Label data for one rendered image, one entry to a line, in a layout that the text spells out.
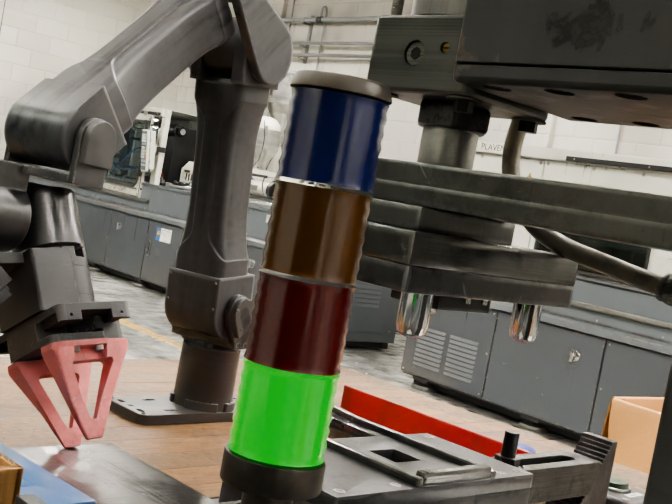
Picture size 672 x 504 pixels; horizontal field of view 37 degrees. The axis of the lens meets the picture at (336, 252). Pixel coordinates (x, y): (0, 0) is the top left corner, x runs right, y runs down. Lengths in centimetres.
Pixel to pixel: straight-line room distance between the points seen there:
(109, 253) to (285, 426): 974
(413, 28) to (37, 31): 1177
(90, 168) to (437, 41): 32
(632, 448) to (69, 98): 244
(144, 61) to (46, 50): 1153
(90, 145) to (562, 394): 534
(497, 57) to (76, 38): 1205
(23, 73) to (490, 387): 760
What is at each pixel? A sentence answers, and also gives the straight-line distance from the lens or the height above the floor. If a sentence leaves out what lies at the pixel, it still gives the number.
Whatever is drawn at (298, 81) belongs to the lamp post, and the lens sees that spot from 38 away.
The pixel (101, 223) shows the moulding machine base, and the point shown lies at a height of 48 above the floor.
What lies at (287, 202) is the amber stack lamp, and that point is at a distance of 37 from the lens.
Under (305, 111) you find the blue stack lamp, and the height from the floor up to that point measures 118.
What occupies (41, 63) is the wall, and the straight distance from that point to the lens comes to 1239.
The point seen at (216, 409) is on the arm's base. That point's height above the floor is 91.
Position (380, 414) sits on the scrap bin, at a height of 94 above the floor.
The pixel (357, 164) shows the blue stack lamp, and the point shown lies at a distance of 37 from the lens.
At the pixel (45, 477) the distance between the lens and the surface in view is 75.
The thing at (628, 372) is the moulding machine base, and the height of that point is 50.
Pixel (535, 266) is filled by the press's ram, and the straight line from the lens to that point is 68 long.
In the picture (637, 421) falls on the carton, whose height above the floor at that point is 68.
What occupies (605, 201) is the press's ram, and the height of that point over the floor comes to 118.
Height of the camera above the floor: 115
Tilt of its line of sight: 3 degrees down
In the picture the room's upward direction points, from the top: 10 degrees clockwise
